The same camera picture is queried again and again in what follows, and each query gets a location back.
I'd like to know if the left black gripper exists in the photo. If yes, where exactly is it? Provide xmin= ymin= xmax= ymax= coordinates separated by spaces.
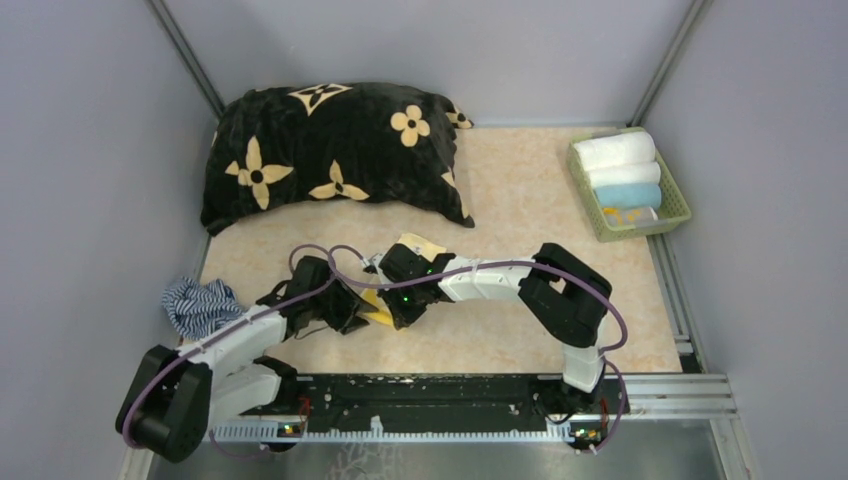
xmin=309 ymin=275 xmax=378 ymax=335

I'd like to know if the pale yellow cream towel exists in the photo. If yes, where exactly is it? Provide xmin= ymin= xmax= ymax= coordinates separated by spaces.
xmin=362 ymin=233 xmax=452 ymax=330

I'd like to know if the light blue towel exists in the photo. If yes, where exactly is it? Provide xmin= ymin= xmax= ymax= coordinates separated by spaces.
xmin=594 ymin=183 xmax=662 ymax=209

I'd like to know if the yellow grey towel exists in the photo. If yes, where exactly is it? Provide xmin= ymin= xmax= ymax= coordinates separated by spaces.
xmin=602 ymin=206 xmax=659 ymax=228

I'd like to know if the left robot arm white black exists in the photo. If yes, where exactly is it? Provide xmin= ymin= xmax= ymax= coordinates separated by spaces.
xmin=115 ymin=255 xmax=380 ymax=463

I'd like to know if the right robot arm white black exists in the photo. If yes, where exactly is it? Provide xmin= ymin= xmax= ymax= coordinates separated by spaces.
xmin=365 ymin=243 xmax=612 ymax=412

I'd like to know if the black pillow with tan flowers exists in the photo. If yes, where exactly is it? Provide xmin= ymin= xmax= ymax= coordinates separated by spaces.
xmin=200 ymin=82 xmax=475 ymax=236

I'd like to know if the blue white striped towel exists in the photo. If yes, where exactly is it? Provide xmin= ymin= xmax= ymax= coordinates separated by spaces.
xmin=161 ymin=277 xmax=246 ymax=341

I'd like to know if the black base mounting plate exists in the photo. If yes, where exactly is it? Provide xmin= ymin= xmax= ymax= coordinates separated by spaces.
xmin=248 ymin=374 xmax=630 ymax=434

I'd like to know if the top white rolled towel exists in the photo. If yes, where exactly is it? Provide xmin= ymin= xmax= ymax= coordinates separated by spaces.
xmin=573 ymin=131 xmax=656 ymax=171

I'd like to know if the white rolled towel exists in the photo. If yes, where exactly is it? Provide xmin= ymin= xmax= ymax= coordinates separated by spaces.
xmin=586 ymin=162 xmax=662 ymax=189
xmin=573 ymin=131 xmax=656 ymax=171

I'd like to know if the middle white rolled towel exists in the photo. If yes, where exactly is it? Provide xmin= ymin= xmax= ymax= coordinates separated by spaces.
xmin=586 ymin=162 xmax=662 ymax=189

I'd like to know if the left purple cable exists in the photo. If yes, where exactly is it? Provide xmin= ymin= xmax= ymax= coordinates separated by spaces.
xmin=121 ymin=243 xmax=333 ymax=460

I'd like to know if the purple cable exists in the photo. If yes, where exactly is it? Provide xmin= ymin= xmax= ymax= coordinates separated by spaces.
xmin=121 ymin=243 xmax=333 ymax=460
xmin=326 ymin=245 xmax=629 ymax=455

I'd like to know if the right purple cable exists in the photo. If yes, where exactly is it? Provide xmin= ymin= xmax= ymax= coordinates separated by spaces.
xmin=326 ymin=245 xmax=629 ymax=455

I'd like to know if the white toothed cable strip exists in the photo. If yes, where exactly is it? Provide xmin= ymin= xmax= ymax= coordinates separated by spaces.
xmin=213 ymin=416 xmax=576 ymax=444

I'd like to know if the aluminium frame rail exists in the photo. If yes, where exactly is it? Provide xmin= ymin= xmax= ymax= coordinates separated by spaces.
xmin=624 ymin=373 xmax=738 ymax=420

